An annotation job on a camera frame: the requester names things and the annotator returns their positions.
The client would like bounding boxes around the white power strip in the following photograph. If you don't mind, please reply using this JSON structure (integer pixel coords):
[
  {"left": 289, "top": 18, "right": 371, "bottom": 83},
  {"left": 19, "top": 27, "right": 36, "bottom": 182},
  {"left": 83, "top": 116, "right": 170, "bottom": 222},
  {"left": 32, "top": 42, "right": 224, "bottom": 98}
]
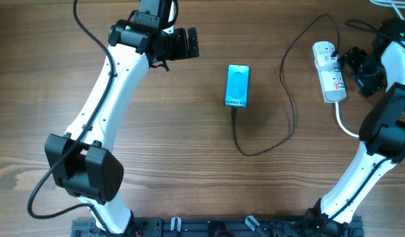
[{"left": 312, "top": 41, "right": 347, "bottom": 103}]

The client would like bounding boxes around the black USB charging cable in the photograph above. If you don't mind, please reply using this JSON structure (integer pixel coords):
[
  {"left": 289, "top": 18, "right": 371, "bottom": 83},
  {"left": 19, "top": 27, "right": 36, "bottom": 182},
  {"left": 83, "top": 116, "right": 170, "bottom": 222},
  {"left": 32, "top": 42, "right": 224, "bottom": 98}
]
[{"left": 230, "top": 13, "right": 341, "bottom": 157}]

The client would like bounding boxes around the teal screen smartphone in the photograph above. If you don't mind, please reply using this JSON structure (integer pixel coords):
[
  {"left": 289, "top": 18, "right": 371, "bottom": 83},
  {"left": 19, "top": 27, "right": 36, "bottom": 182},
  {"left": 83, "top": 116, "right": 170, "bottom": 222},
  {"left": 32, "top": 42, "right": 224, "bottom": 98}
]
[{"left": 225, "top": 65, "right": 250, "bottom": 107}]

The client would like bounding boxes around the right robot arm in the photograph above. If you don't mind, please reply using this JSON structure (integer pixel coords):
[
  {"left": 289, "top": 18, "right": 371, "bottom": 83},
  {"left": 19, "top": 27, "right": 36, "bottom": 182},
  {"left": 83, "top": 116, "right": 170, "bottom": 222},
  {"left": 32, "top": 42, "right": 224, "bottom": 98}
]
[{"left": 300, "top": 19, "right": 405, "bottom": 236}]

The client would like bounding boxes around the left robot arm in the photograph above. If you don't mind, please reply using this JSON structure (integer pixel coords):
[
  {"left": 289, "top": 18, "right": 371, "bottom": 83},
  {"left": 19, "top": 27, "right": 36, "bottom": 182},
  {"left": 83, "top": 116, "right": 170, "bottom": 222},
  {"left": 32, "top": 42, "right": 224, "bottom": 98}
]
[{"left": 45, "top": 1, "right": 199, "bottom": 236}]

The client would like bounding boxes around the white USB charger plug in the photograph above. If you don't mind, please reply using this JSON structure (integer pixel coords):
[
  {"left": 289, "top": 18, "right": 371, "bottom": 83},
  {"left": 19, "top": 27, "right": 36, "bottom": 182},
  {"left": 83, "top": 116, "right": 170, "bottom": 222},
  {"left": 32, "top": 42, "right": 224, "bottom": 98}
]
[{"left": 314, "top": 53, "right": 339, "bottom": 71}]

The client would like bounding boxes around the white power strip cord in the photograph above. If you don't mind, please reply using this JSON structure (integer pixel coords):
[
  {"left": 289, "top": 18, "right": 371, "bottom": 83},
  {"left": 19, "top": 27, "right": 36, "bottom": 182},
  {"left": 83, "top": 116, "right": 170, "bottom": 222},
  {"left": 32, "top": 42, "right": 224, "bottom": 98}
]
[{"left": 335, "top": 0, "right": 405, "bottom": 139}]

